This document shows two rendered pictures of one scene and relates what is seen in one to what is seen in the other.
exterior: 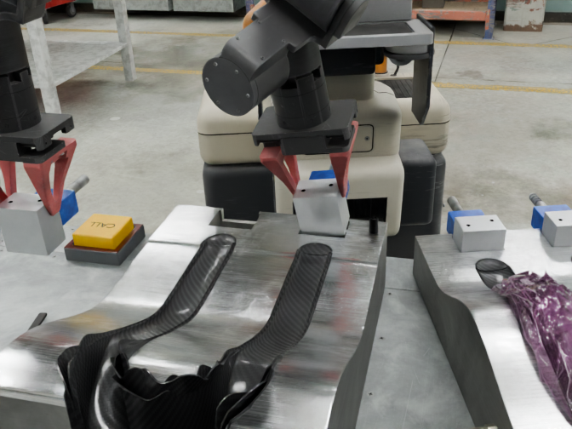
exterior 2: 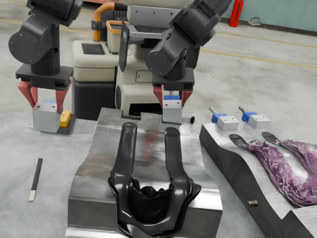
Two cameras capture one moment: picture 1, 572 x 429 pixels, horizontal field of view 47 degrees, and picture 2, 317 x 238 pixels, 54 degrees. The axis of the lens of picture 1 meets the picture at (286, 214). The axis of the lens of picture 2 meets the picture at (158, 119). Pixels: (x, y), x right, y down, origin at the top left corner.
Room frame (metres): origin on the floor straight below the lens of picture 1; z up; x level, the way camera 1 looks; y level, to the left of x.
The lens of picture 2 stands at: (-0.02, 0.24, 1.32)
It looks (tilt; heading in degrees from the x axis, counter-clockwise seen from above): 31 degrees down; 340
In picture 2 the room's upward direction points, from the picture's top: 9 degrees clockwise
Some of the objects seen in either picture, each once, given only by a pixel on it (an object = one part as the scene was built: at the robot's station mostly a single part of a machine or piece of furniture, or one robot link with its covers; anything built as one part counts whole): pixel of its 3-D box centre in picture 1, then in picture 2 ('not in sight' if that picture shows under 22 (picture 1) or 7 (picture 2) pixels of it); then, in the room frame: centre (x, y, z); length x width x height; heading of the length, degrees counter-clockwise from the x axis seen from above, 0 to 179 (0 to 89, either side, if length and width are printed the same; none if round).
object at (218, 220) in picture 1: (237, 231); (130, 120); (0.68, 0.06, 0.87); 0.05 x 0.05 x 0.04; 75
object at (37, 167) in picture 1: (34, 172); (53, 93); (0.62, 0.26, 0.99); 0.07 x 0.07 x 0.09; 75
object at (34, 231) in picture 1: (55, 203); (53, 106); (0.66, 0.26, 0.93); 0.13 x 0.05 x 0.05; 164
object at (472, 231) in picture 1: (466, 223); (219, 118); (0.71, -0.22, 0.86); 0.13 x 0.05 x 0.05; 2
